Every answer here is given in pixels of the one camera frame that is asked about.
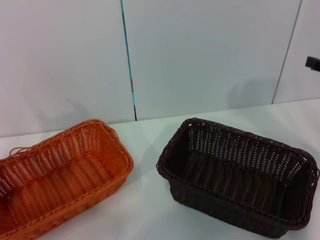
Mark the dark brown woven basket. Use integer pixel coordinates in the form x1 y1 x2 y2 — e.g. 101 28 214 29
156 117 320 238

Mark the orange woven plastic basket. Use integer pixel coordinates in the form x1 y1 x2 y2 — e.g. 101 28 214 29
0 118 135 240

